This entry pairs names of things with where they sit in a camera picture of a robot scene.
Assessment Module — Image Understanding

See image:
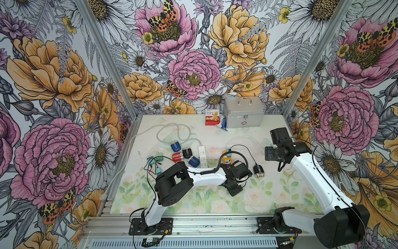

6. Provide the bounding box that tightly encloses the aluminium front rail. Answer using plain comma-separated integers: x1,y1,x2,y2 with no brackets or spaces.
80,213,347,239

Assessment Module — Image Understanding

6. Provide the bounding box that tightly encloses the black silver shaver head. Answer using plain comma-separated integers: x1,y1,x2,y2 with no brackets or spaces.
182,148,193,160

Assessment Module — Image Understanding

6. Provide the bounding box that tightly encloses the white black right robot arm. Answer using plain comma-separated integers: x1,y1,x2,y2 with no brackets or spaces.
265,128,370,249

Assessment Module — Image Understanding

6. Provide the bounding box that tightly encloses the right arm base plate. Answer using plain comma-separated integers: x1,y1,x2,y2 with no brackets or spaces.
255,216,302,235

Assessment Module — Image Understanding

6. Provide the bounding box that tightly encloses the white power strip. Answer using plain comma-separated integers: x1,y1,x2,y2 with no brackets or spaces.
198,145,208,168

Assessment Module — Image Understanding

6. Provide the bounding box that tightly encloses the silver first aid case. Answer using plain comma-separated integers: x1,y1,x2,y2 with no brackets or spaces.
223,96,264,129

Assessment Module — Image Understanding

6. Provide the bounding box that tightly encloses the blue white tissue pack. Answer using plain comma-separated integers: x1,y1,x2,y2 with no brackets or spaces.
216,116,227,131

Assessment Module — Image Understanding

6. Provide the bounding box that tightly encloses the blue device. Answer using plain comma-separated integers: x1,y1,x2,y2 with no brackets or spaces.
171,141,181,153
188,156,200,168

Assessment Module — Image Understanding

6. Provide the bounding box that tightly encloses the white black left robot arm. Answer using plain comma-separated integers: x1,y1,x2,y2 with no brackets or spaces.
130,151,252,235

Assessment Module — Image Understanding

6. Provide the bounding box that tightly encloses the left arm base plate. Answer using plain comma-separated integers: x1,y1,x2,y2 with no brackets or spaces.
129,218,174,236

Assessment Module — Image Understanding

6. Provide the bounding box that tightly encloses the orange power strip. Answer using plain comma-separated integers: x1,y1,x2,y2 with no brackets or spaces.
222,157,232,165

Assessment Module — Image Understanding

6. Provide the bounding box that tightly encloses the red white bandage box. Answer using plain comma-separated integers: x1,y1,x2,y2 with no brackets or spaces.
205,109,220,126

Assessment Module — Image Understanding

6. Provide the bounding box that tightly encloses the green plug adapter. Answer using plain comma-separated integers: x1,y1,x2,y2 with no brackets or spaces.
155,153,163,162

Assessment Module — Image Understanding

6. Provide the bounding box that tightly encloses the grey power strip cord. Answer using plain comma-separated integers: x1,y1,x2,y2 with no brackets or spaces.
136,122,203,148

